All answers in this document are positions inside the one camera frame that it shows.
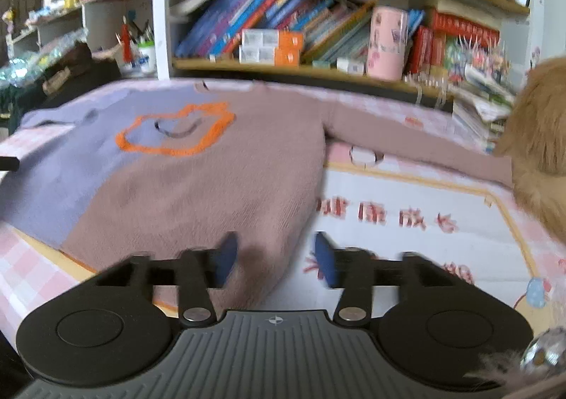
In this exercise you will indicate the white charger adapter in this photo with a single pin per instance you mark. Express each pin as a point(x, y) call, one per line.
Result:
point(350, 66)

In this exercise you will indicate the upper orange white box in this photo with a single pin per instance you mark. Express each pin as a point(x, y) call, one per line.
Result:
point(258, 38)

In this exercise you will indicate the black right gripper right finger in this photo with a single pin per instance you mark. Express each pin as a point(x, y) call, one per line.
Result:
point(357, 273)

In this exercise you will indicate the pink checkered table mat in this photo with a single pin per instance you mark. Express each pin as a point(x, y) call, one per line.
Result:
point(389, 205)

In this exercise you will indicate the white pen cup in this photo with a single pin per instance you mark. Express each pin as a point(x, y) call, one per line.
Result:
point(146, 57)

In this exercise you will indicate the orange white box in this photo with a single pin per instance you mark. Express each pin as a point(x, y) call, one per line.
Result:
point(274, 56)
point(258, 38)

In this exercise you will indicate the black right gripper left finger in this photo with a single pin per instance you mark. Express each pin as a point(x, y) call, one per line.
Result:
point(194, 273)

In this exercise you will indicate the lower orange white box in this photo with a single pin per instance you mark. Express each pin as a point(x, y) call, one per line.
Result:
point(274, 56)

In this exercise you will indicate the dark bag on side table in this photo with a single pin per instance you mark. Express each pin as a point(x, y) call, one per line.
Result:
point(76, 73)

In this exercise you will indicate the red books on shelf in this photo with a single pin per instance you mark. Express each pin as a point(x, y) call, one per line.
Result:
point(438, 42)

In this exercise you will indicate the pink cylindrical tumbler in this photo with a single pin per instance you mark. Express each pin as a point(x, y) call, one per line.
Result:
point(387, 44)

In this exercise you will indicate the purple and mauve sweater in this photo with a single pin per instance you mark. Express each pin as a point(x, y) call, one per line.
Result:
point(173, 169)

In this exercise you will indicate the fluffy tan fur sleeve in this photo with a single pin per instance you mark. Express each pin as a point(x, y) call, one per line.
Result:
point(535, 140)

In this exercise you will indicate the stack of papers and magazines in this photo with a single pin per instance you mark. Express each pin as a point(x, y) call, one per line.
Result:
point(481, 108)

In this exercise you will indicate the red figurine ornament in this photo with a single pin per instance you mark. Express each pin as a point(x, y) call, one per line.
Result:
point(126, 42)

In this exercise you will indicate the row of leaning books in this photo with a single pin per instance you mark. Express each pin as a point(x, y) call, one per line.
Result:
point(332, 29)

